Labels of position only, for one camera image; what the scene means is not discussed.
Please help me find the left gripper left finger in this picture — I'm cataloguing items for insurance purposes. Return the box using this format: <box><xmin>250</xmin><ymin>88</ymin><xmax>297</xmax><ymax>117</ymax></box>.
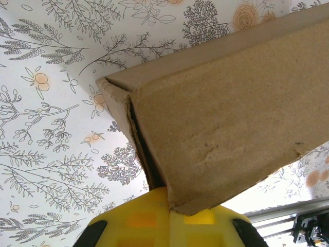
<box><xmin>74</xmin><ymin>186</ymin><xmax>172</xmax><ymax>247</ymax></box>

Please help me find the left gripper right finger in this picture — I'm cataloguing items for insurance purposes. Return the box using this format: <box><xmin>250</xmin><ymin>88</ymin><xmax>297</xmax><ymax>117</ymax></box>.
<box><xmin>169</xmin><ymin>203</ymin><xmax>268</xmax><ymax>247</ymax></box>

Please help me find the brown cardboard box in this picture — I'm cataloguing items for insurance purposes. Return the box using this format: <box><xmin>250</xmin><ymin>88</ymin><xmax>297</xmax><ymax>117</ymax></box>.
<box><xmin>95</xmin><ymin>2</ymin><xmax>329</xmax><ymax>217</ymax></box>

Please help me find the aluminium frame cross rail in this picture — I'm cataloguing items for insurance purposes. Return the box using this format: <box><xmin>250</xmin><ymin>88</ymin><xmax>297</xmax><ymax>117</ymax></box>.
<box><xmin>243</xmin><ymin>197</ymin><xmax>329</xmax><ymax>239</ymax></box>

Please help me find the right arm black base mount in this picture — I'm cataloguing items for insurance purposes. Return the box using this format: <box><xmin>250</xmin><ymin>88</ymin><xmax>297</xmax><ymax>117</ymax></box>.
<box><xmin>291</xmin><ymin>213</ymin><xmax>329</xmax><ymax>247</ymax></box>

